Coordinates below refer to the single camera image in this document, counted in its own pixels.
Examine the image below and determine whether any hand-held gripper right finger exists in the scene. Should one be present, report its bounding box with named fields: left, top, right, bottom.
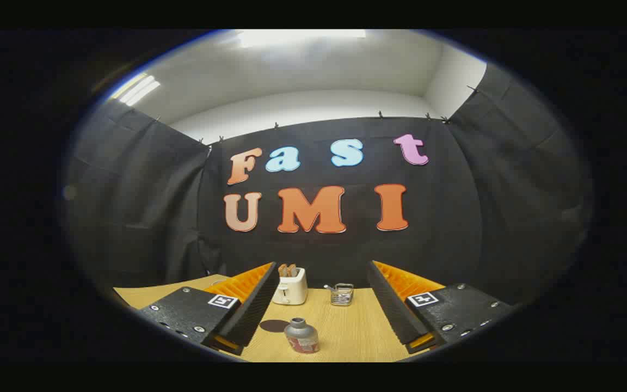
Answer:
left=367, top=260, right=515, bottom=354

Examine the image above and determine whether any white toaster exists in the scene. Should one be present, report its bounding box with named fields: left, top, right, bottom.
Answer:
left=272, top=267, right=309, bottom=305

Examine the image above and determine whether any wooden table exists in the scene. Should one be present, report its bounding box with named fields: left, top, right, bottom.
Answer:
left=113, top=274, right=445, bottom=363

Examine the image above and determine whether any ceiling light panel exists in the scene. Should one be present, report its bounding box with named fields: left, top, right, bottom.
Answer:
left=109, top=73, right=161, bottom=107

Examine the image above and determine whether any silver bottle with red label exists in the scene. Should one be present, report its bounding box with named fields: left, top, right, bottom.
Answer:
left=284, top=317, right=320, bottom=354

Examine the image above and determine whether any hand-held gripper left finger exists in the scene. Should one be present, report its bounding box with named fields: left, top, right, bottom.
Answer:
left=138, top=262, right=281, bottom=356

